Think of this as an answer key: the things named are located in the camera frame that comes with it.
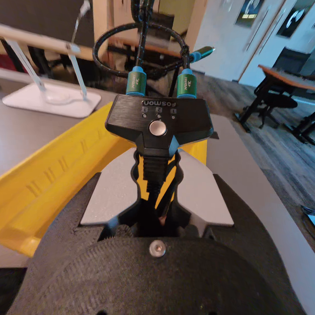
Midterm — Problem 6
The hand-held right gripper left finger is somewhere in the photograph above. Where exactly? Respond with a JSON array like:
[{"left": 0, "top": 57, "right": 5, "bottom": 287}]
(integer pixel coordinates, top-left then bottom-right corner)
[{"left": 79, "top": 148, "right": 144, "bottom": 226}]

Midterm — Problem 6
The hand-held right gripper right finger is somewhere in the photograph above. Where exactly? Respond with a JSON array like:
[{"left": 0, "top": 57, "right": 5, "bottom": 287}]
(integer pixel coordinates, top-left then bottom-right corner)
[{"left": 172, "top": 149, "right": 235, "bottom": 227}]

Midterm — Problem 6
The thin black jack cable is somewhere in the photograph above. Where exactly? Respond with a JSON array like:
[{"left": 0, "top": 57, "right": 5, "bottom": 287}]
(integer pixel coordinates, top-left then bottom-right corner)
[{"left": 156, "top": 157, "right": 179, "bottom": 225}]

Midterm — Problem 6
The black switch output cable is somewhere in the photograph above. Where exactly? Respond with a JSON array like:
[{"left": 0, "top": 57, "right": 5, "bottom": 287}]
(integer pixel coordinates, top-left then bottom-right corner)
[{"left": 145, "top": 172, "right": 169, "bottom": 223}]

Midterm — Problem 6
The yellow divided plastic bin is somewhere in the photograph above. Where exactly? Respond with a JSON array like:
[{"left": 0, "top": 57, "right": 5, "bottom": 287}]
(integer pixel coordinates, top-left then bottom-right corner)
[{"left": 0, "top": 101, "right": 208, "bottom": 257}]

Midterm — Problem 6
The black hdmi switch box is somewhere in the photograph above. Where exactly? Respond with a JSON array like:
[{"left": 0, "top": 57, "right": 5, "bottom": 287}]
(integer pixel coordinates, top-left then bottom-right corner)
[{"left": 105, "top": 94, "right": 214, "bottom": 182}]

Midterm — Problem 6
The green plug braided hdmi cable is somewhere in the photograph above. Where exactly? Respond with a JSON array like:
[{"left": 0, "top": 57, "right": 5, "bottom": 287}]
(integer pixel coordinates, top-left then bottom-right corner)
[
  {"left": 126, "top": 0, "right": 156, "bottom": 97},
  {"left": 93, "top": 22, "right": 216, "bottom": 99}
]

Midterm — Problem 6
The white board stand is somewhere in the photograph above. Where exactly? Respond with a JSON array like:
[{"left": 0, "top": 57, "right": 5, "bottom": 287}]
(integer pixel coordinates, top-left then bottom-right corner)
[{"left": 0, "top": 0, "right": 102, "bottom": 119}]

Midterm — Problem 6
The black stool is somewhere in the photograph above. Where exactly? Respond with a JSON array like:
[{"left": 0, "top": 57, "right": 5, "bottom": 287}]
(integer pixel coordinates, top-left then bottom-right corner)
[{"left": 255, "top": 93, "right": 299, "bottom": 129}]

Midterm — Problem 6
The wooden desk with black legs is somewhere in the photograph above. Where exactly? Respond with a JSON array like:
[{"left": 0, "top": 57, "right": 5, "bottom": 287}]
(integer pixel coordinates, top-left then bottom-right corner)
[{"left": 236, "top": 64, "right": 315, "bottom": 146}]

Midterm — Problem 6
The phone icon wall sign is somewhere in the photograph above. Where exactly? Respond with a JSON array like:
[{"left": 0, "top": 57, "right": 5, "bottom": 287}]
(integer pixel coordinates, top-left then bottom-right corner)
[
  {"left": 277, "top": 0, "right": 313, "bottom": 38},
  {"left": 235, "top": 0, "right": 265, "bottom": 27}
]

